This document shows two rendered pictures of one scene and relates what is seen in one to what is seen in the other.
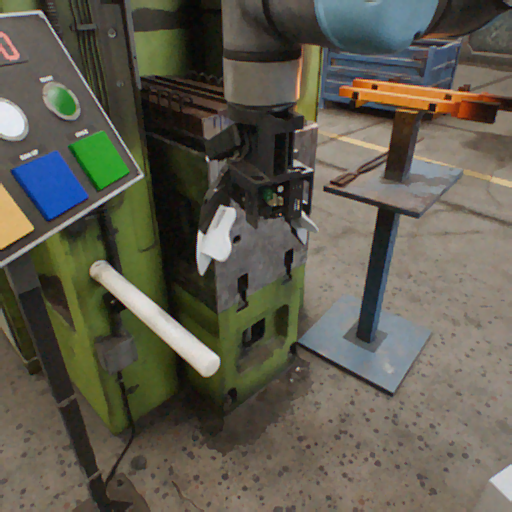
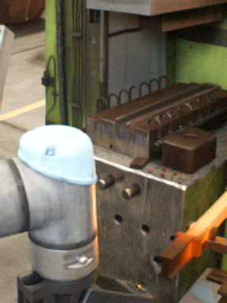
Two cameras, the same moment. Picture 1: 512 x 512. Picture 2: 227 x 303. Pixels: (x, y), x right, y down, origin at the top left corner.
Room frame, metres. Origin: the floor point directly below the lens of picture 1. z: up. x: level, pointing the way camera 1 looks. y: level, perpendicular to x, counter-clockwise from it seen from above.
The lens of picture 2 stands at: (0.88, -1.32, 1.49)
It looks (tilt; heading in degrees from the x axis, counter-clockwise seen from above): 21 degrees down; 82
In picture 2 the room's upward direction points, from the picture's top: 1 degrees clockwise
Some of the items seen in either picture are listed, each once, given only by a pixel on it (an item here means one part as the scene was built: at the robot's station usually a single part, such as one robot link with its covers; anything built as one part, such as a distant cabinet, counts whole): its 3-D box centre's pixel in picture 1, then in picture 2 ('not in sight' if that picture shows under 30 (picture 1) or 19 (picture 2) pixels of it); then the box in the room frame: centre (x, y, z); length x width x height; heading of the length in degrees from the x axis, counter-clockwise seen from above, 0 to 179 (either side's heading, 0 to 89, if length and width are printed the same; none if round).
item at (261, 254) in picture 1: (203, 189); (180, 204); (1.22, 0.15, 0.69); 0.56 x 0.38 x 0.45; 44
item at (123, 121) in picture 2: (189, 88); (174, 102); (1.19, 0.17, 0.99); 0.42 x 0.05 x 0.01; 44
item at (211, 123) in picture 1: (183, 104); (166, 113); (1.18, 0.19, 0.96); 0.42 x 0.20 x 0.09; 44
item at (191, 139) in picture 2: not in sight; (191, 149); (1.19, -0.05, 0.95); 0.12 x 0.08 x 0.06; 44
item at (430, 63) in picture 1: (386, 75); not in sight; (4.91, -1.43, 0.36); 1.20 x 0.80 x 0.72; 49
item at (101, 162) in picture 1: (99, 161); not in sight; (0.63, 0.24, 1.01); 0.07 x 0.05 x 0.07; 159
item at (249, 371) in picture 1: (211, 303); not in sight; (1.22, 0.15, 0.23); 0.55 x 0.37 x 0.47; 44
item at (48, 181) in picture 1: (50, 185); not in sight; (0.53, 0.27, 1.01); 0.07 x 0.05 x 0.07; 159
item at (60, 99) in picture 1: (61, 101); not in sight; (0.64, 0.28, 1.09); 0.05 x 0.03 x 0.04; 134
